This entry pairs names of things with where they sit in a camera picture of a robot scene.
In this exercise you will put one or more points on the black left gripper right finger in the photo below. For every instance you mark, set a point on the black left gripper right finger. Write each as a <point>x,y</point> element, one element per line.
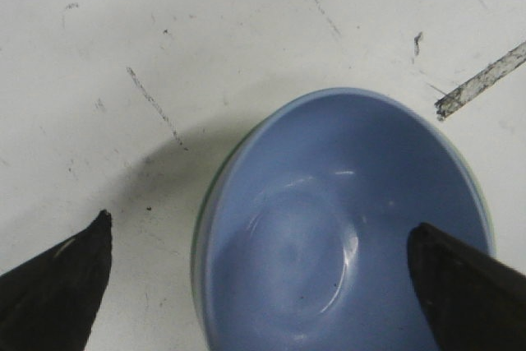
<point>471,301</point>

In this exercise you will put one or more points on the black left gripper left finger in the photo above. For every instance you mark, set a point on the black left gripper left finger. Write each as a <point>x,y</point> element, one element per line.
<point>50,302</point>

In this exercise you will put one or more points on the blue bowl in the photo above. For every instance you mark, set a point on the blue bowl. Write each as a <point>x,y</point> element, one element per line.
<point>341,219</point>

